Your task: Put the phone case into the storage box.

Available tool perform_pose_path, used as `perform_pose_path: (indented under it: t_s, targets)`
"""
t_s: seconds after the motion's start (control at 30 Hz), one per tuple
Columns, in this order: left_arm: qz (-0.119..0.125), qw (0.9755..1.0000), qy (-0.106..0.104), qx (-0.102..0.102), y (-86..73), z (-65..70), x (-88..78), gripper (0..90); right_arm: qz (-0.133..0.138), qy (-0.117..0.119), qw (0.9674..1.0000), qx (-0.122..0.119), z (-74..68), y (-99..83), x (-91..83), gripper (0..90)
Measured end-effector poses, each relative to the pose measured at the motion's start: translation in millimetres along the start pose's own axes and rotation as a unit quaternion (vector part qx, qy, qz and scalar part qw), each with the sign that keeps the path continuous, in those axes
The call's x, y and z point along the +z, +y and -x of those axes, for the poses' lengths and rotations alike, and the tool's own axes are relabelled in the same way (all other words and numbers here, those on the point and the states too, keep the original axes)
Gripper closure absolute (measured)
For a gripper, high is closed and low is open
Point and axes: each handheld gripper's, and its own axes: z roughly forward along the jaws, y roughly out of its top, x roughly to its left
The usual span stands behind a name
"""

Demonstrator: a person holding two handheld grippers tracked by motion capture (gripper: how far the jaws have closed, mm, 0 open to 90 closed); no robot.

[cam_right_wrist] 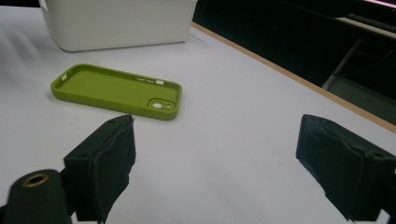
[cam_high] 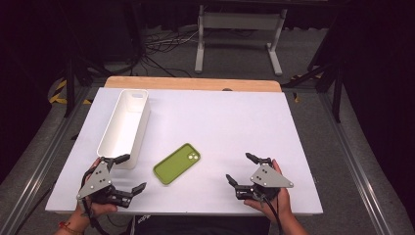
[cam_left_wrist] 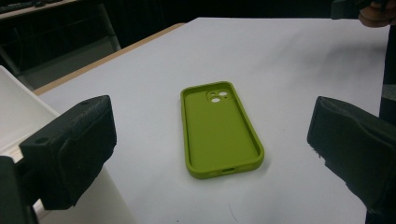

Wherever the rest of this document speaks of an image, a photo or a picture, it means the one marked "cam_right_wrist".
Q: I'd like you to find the green phone case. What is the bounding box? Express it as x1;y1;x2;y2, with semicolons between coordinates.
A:
50;63;183;121

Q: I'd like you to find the white plastic storage box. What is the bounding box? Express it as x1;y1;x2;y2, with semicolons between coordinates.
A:
38;0;198;52

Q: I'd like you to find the metal stand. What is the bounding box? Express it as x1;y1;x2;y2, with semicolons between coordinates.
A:
321;36;396;91

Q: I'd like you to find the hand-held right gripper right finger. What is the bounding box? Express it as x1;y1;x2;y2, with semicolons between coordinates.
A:
295;114;396;222

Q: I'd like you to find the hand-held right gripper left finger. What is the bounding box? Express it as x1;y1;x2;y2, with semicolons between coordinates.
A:
63;114;137;224

